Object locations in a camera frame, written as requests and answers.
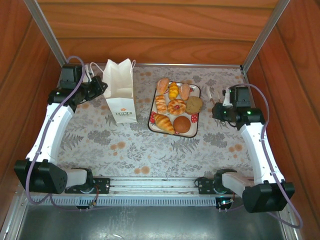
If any sugar-topped oval fake bread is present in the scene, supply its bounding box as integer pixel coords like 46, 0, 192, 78
178, 83, 191, 101
156, 77, 171, 95

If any white paper bag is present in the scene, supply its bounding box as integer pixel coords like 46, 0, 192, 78
89, 58, 138, 125

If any yellow braided fake bread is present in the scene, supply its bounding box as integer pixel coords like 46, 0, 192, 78
168, 81, 180, 101

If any round brown fake bun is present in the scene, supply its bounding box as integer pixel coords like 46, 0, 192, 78
173, 115, 192, 134

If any ring-shaped fake danish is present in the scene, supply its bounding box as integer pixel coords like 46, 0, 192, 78
167, 98, 187, 116

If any twisted glazed fake pastry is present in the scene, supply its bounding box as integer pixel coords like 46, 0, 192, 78
154, 94, 168, 115

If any golden fake croissant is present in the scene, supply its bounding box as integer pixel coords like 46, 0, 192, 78
152, 113, 176, 135

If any brown fake cookie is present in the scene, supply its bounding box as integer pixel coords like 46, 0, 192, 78
185, 96, 204, 115

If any strawberry print rectangular plate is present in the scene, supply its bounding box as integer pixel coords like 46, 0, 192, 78
148, 80, 202, 138

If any floral tablecloth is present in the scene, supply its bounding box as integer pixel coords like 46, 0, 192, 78
56, 65, 255, 179

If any small circuit board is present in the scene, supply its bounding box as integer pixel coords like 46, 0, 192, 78
216, 196, 236, 213

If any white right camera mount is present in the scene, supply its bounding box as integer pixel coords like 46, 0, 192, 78
222, 88, 232, 107

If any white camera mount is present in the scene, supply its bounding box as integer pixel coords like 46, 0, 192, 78
222, 88, 232, 107
83, 64, 95, 83

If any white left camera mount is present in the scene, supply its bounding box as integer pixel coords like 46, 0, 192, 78
83, 64, 95, 83

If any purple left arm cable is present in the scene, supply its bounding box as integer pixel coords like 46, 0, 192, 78
25, 55, 101, 212

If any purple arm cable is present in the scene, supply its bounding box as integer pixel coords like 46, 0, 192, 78
219, 83, 304, 230
25, 55, 101, 212

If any aluminium frame post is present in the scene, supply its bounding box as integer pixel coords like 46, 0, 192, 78
23, 0, 69, 70
240, 0, 291, 73

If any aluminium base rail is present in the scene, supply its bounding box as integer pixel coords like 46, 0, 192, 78
93, 176, 216, 195

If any red wire with connector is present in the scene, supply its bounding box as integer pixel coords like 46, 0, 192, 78
88, 186, 100, 208

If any grey slotted cable duct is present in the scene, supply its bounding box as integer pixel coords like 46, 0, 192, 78
28, 194, 236, 208

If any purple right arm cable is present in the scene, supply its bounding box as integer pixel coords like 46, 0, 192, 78
219, 83, 304, 230

